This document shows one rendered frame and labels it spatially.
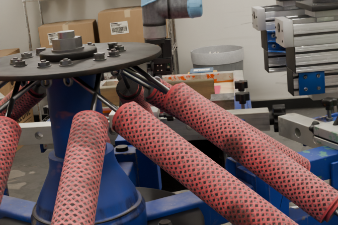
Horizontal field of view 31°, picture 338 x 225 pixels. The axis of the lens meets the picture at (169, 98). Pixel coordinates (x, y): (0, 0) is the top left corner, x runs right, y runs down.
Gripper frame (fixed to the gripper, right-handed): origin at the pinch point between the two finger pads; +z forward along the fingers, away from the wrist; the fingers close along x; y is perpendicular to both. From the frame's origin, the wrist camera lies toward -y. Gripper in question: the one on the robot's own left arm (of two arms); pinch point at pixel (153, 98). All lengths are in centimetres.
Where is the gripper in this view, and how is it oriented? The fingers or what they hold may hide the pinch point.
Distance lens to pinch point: 201.8
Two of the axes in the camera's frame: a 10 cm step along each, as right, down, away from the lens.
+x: 1.0, -2.5, 9.6
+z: 0.6, 9.7, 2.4
